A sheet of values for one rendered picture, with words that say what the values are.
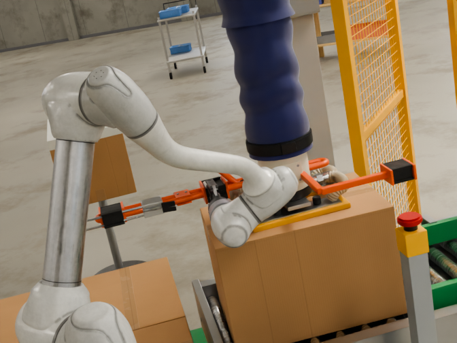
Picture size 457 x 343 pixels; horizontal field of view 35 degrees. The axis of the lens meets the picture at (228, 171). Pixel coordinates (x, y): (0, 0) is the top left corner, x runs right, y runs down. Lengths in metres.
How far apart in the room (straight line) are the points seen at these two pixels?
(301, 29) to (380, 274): 1.34
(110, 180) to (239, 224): 2.06
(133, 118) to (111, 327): 0.50
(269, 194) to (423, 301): 0.54
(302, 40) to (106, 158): 1.30
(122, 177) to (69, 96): 2.22
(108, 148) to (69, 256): 2.14
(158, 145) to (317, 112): 1.71
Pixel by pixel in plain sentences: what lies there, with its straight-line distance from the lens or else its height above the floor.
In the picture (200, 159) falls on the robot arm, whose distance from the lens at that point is 1.94.
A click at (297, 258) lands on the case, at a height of 0.85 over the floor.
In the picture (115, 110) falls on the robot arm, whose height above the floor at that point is 1.53.
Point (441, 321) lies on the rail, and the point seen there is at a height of 0.58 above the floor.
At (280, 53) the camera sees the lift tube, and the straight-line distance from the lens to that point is 2.29.
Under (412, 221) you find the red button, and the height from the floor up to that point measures 1.03.
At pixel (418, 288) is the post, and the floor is 0.83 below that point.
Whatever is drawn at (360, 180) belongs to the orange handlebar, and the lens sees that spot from 2.28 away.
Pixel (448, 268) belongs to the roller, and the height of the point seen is 0.54.
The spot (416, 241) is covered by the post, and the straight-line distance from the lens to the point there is 2.10.
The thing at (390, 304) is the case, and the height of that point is 0.60.
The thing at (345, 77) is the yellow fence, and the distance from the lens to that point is 2.90.
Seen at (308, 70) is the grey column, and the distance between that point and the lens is 3.41.
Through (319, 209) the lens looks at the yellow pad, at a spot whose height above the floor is 0.97.
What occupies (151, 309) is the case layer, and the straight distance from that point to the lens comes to 2.92.
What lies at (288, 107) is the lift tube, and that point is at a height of 1.32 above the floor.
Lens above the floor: 1.87
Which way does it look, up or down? 18 degrees down
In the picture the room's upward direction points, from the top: 11 degrees counter-clockwise
